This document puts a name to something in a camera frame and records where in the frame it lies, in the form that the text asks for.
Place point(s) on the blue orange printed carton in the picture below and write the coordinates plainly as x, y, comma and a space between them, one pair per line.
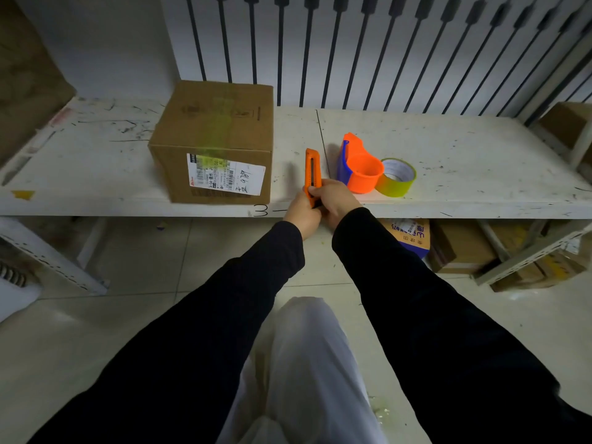
411, 235

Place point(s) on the white perforated metal table leg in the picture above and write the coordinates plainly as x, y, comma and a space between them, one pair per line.
51, 258

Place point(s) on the yellow tape scrap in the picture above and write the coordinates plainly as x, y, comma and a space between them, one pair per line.
23, 195

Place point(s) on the plain brown cardboard box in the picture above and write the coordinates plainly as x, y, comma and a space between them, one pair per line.
460, 247

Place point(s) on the person's right hand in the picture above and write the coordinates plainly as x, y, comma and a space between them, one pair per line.
337, 201

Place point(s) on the white perforated metal table brace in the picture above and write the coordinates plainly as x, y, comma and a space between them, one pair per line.
532, 254

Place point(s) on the person's left hand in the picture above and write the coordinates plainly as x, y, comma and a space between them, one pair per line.
300, 216

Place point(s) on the person's right fingers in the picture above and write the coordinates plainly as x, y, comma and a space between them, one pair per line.
317, 191

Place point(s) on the row of black metal bars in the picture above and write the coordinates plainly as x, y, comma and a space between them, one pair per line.
370, 50

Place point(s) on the white object with black coil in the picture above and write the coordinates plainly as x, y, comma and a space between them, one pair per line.
16, 291

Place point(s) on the person's right forearm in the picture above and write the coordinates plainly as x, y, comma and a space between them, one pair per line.
444, 337

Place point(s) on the yellow-green tape roll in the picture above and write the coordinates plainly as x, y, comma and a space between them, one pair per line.
397, 179

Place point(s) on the orange blue tape dispenser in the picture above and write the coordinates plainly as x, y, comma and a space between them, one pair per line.
360, 168

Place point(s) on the person's left fingers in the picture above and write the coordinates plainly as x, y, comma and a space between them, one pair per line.
315, 215

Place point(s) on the brown cardboard box yellow print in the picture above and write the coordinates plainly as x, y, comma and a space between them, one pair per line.
545, 268

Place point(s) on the person's left forearm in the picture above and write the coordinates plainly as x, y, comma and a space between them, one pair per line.
194, 346

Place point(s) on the brown cardboard box on shelf frame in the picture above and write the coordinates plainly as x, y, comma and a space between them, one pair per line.
566, 127

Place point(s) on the brown cardboard box white label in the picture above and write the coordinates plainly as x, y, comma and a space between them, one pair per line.
212, 134

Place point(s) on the person's white trouser legs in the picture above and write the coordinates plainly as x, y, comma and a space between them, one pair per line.
305, 379

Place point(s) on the orange utility knife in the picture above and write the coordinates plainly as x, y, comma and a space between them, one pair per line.
313, 171

